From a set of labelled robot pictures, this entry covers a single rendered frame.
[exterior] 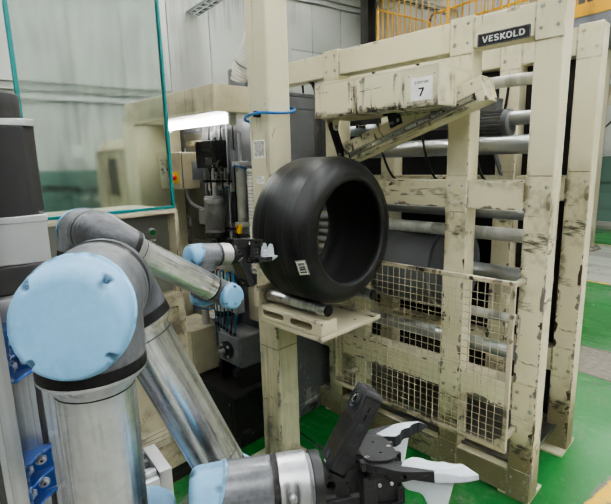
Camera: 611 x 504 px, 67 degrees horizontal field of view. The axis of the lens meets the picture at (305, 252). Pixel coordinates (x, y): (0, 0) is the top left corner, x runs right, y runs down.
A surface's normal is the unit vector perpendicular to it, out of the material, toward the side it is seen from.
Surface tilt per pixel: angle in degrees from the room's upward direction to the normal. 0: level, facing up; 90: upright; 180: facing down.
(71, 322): 82
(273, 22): 90
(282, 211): 70
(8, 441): 90
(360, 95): 90
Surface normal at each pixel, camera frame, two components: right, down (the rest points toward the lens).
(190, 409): 0.50, 0.03
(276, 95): 0.71, 0.12
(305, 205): 0.00, -0.15
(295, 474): 0.11, -0.62
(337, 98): -0.71, 0.15
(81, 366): 0.18, 0.05
